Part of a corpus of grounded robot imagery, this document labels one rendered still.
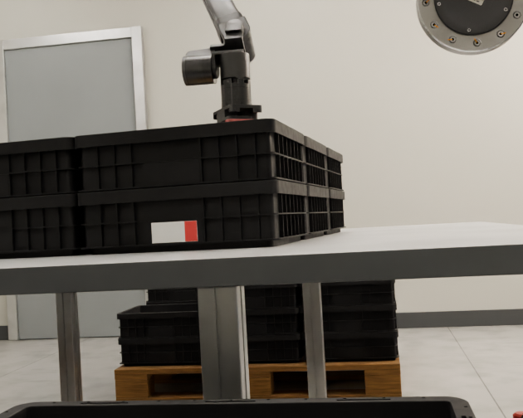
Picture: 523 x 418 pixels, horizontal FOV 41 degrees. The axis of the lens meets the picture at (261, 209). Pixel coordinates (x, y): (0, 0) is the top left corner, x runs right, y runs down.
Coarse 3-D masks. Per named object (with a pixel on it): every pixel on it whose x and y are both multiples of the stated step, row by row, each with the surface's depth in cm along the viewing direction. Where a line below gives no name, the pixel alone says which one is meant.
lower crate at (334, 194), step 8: (336, 192) 194; (344, 192) 208; (328, 200) 186; (336, 200) 198; (328, 208) 185; (336, 208) 198; (328, 216) 184; (336, 216) 194; (328, 224) 184; (336, 224) 194; (344, 224) 207; (328, 232) 187; (336, 232) 201
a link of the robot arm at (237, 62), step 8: (216, 56) 134; (224, 56) 132; (232, 56) 131; (240, 56) 132; (248, 56) 133; (216, 64) 134; (224, 64) 132; (232, 64) 131; (240, 64) 131; (248, 64) 133; (216, 72) 134; (224, 72) 132; (232, 72) 131; (240, 72) 131; (248, 72) 133
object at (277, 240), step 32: (96, 192) 133; (128, 192) 131; (160, 192) 130; (192, 192) 128; (224, 192) 127; (256, 192) 125; (288, 192) 133; (96, 224) 133; (128, 224) 133; (224, 224) 128; (256, 224) 126; (288, 224) 136
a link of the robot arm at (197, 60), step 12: (228, 24) 135; (240, 24) 135; (228, 36) 134; (240, 36) 133; (216, 48) 136; (228, 48) 135; (240, 48) 135; (192, 60) 133; (204, 60) 132; (192, 72) 133; (204, 72) 132; (192, 84) 135; (204, 84) 135
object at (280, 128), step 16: (160, 128) 130; (176, 128) 129; (192, 128) 128; (208, 128) 127; (224, 128) 127; (240, 128) 126; (256, 128) 125; (272, 128) 125; (288, 128) 137; (80, 144) 134; (96, 144) 133; (112, 144) 132; (304, 144) 152
